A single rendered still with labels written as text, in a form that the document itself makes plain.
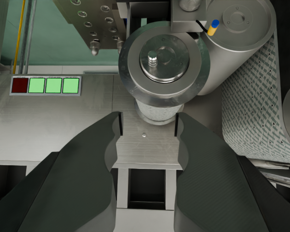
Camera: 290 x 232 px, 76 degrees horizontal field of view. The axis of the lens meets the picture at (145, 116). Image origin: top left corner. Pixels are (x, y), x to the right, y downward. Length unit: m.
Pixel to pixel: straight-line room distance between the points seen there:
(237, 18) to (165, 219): 0.55
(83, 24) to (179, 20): 0.39
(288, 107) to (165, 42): 0.21
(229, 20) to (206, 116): 0.35
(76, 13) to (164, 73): 0.39
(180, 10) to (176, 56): 0.07
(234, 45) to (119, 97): 0.40
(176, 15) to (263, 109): 0.21
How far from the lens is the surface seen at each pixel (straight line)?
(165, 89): 0.29
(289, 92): 0.37
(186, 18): 0.31
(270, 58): 0.39
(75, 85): 0.69
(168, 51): 0.30
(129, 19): 0.36
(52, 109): 0.71
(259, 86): 0.40
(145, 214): 0.65
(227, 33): 0.36
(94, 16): 0.60
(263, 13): 0.40
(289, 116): 0.36
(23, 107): 0.76
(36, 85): 0.75
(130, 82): 0.30
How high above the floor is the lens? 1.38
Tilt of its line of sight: 9 degrees down
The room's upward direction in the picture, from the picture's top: 179 degrees counter-clockwise
